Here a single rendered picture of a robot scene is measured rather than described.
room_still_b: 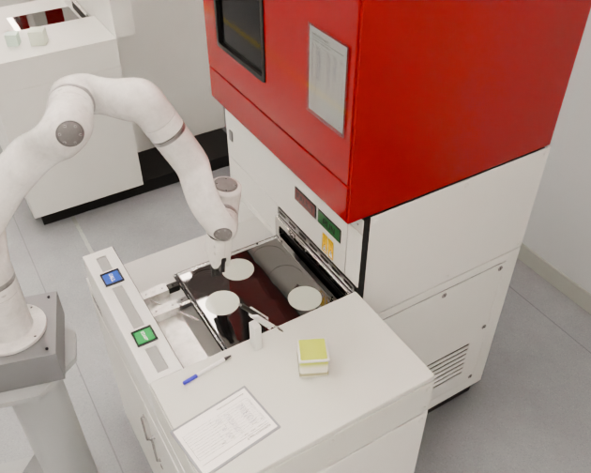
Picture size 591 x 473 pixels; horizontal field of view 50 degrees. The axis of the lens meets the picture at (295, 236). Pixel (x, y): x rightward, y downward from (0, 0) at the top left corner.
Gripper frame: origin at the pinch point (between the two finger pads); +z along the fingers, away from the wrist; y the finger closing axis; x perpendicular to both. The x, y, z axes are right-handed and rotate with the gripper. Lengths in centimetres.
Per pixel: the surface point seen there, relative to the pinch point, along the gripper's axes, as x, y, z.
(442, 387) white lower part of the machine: 91, 20, 66
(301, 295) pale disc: 23.3, 11.3, 4.6
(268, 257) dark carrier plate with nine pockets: 20.1, -7.9, 7.0
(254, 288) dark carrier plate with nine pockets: 11.5, 3.6, 7.1
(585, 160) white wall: 178, -36, 7
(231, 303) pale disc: 3.1, 7.0, 7.8
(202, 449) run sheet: -19, 53, -1
